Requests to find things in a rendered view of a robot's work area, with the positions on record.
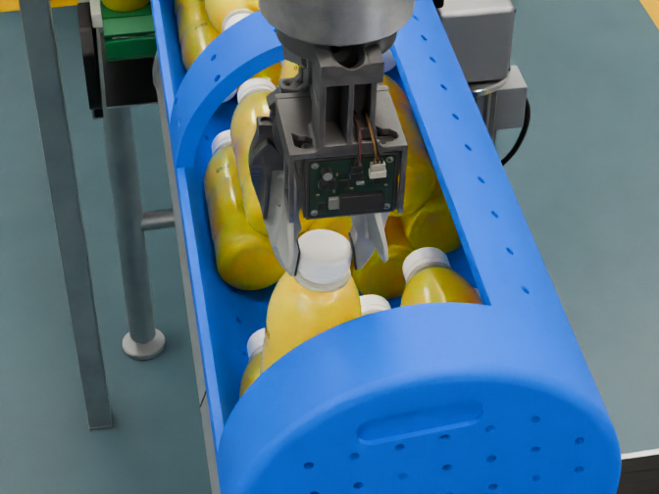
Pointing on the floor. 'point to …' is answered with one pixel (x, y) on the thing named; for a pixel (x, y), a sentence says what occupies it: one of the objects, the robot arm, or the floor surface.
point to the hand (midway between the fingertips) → (324, 248)
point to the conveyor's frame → (125, 171)
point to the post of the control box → (66, 205)
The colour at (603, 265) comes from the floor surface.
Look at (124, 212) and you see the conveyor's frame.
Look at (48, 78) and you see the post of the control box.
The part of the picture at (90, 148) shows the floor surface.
